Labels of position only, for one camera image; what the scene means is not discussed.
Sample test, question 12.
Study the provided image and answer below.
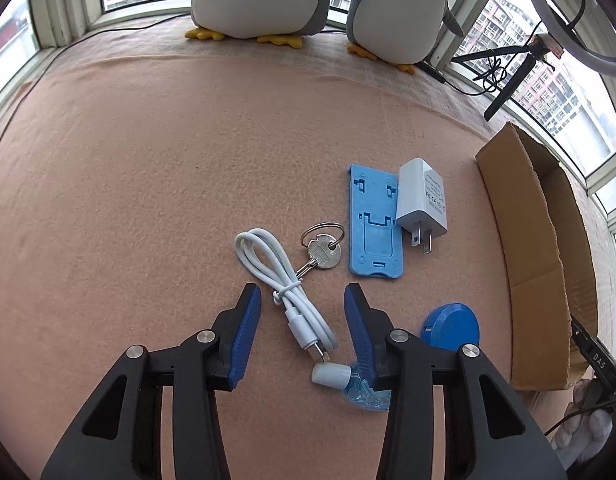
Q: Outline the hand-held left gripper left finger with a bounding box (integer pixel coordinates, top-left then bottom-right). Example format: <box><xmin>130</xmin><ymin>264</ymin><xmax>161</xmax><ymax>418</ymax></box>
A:
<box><xmin>40</xmin><ymin>283</ymin><xmax>263</xmax><ymax>480</ymax></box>

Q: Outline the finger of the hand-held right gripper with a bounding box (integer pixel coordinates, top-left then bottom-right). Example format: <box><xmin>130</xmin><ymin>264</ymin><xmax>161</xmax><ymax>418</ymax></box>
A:
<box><xmin>570</xmin><ymin>315</ymin><xmax>597</xmax><ymax>361</ymax></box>

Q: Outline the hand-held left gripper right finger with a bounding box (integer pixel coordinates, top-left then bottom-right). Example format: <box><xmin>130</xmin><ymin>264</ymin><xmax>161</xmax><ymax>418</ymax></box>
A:
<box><xmin>343</xmin><ymin>283</ymin><xmax>569</xmax><ymax>480</ymax></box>

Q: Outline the small blue bottle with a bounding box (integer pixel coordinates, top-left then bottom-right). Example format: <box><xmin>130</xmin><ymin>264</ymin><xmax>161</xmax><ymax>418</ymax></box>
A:
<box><xmin>311</xmin><ymin>360</ymin><xmax>393</xmax><ymax>412</ymax></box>

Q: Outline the white usb cable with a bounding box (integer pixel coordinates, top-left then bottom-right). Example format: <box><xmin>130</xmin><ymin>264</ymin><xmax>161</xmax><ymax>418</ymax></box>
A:
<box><xmin>234</xmin><ymin>228</ymin><xmax>337</xmax><ymax>363</ymax></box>

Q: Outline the silver key with ring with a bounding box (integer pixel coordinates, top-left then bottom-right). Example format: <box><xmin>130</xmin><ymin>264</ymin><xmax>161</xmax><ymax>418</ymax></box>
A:
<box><xmin>294</xmin><ymin>222</ymin><xmax>346</xmax><ymax>281</ymax></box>

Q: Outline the blue round tape measure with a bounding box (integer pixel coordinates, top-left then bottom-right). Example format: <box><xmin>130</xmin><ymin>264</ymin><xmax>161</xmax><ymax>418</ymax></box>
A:
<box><xmin>419</xmin><ymin>302</ymin><xmax>481</xmax><ymax>352</ymax></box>

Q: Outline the cardboard box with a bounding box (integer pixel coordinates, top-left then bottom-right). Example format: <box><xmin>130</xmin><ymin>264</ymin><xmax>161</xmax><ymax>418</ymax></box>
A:
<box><xmin>475</xmin><ymin>122</ymin><xmax>600</xmax><ymax>392</ymax></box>

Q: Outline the blue phone stand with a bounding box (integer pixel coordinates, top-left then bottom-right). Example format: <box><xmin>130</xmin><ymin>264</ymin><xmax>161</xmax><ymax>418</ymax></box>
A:
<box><xmin>347</xmin><ymin>162</ymin><xmax>405</xmax><ymax>279</ymax></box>

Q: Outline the white wall charger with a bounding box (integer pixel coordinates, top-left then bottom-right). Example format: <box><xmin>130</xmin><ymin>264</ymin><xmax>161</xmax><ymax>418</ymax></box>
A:
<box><xmin>395</xmin><ymin>158</ymin><xmax>449</xmax><ymax>256</ymax></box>

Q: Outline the person's right hand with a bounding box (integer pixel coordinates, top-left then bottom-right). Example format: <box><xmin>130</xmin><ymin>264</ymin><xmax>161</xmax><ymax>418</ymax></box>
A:
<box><xmin>553</xmin><ymin>377</ymin><xmax>616</xmax><ymax>466</ymax></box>

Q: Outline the black inline remote control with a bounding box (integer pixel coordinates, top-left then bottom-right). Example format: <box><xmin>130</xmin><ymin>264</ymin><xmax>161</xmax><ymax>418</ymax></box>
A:
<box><xmin>420</xmin><ymin>61</ymin><xmax>447</xmax><ymax>85</ymax></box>

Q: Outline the checkered mat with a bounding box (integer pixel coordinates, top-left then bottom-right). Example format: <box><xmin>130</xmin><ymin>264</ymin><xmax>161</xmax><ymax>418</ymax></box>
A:
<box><xmin>38</xmin><ymin>15</ymin><xmax>499</xmax><ymax>133</ymax></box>

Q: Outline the small penguin plush toy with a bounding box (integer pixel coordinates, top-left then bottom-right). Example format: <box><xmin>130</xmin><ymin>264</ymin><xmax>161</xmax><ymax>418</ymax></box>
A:
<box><xmin>333</xmin><ymin>0</ymin><xmax>465</xmax><ymax>75</ymax></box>

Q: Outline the black gooseneck phone holder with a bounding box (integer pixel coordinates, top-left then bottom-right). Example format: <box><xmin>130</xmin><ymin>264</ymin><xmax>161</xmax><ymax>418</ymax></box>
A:
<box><xmin>563</xmin><ymin>0</ymin><xmax>590</xmax><ymax>34</ymax></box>

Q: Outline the black ring light cable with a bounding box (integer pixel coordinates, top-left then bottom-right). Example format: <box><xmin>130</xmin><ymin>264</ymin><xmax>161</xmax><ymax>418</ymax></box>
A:
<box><xmin>458</xmin><ymin>55</ymin><xmax>512</xmax><ymax>97</ymax></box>

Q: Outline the long black cable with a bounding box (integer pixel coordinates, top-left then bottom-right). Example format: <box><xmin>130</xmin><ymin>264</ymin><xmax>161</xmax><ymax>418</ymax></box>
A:
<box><xmin>0</xmin><ymin>12</ymin><xmax>193</xmax><ymax>168</ymax></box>

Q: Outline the white ring light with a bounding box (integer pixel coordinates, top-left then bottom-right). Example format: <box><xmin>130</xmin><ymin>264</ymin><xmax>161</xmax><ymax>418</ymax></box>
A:
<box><xmin>520</xmin><ymin>0</ymin><xmax>616</xmax><ymax>78</ymax></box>

